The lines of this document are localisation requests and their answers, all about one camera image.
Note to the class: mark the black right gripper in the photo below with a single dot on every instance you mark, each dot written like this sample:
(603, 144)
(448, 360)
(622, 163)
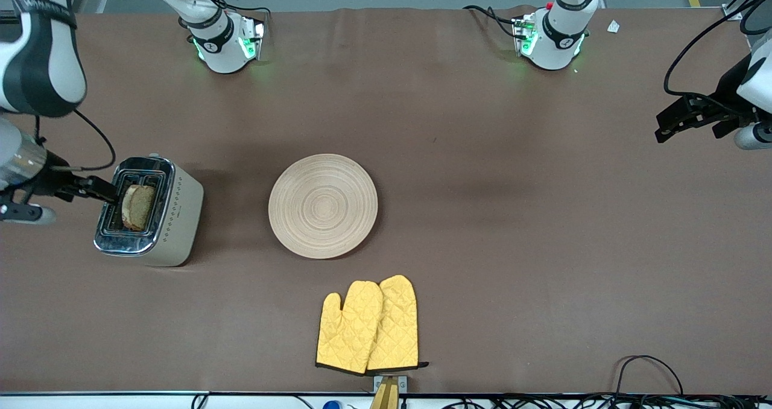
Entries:
(49, 181)

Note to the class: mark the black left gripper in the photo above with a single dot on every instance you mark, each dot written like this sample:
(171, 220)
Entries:
(728, 91)

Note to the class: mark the brown bread toast slice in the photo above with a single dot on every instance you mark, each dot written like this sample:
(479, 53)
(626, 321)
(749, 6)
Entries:
(140, 207)

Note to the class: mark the round light wooden plate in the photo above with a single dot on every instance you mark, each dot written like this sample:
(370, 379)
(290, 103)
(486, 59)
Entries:
(322, 207)

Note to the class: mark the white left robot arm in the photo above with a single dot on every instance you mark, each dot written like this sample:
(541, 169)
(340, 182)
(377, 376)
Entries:
(558, 50)

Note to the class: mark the silver base connector plate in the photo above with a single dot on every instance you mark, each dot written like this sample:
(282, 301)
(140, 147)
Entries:
(258, 35)
(520, 32)

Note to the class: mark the beige chrome two-slot toaster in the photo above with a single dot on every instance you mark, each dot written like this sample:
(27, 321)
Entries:
(178, 228)

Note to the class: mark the small white paper scrap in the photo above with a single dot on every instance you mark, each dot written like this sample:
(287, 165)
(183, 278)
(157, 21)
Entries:
(613, 26)

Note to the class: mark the brown table cover cloth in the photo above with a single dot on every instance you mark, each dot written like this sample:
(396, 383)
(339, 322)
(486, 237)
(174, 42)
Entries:
(482, 155)

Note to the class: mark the yellow quilted oven mitt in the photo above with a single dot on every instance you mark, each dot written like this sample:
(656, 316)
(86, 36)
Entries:
(398, 330)
(350, 336)

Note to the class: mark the blue round cap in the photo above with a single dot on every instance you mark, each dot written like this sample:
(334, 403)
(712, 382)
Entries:
(332, 405)

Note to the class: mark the small metal corner bracket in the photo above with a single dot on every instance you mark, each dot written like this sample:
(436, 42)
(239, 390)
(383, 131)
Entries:
(733, 14)

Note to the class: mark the silver metal mounting bracket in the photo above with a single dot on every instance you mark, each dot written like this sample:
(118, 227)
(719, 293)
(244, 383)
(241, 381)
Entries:
(379, 385)

